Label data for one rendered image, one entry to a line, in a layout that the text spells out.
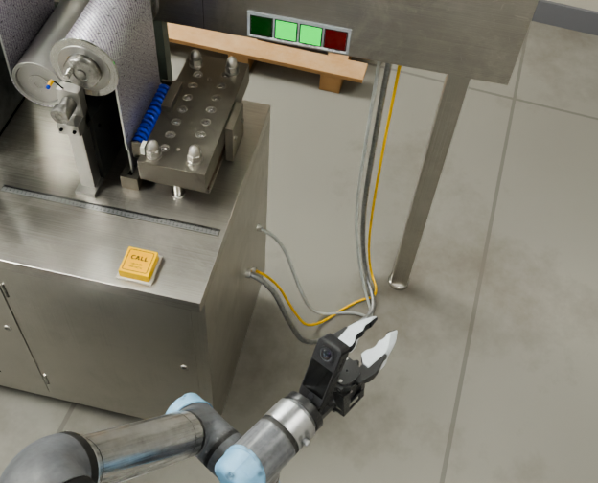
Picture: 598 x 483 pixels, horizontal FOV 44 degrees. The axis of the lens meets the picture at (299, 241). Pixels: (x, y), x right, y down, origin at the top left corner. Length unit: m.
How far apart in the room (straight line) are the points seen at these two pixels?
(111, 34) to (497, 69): 0.87
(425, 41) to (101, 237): 0.87
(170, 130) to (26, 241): 0.42
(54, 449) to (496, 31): 1.28
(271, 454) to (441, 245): 1.95
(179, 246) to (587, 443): 1.56
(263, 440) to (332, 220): 1.91
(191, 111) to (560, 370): 1.61
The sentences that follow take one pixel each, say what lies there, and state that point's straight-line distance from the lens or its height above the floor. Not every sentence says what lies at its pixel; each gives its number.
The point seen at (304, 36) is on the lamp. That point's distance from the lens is 1.84.
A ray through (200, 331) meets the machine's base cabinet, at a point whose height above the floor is 0.73.
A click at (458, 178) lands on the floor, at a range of 3.22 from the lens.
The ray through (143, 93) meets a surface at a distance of 1.84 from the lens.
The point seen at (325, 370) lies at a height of 1.29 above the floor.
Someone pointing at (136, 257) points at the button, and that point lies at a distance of 1.71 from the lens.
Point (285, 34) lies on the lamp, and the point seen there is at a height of 1.17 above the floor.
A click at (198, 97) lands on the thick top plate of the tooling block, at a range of 1.90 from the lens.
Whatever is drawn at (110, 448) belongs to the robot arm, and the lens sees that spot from 1.05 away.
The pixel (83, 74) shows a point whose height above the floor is 1.25.
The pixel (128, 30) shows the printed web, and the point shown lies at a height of 1.27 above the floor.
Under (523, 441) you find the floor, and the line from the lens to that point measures 2.64.
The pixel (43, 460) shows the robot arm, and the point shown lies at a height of 1.45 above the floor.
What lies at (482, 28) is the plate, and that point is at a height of 1.28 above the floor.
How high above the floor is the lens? 2.30
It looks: 53 degrees down
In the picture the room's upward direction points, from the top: 5 degrees clockwise
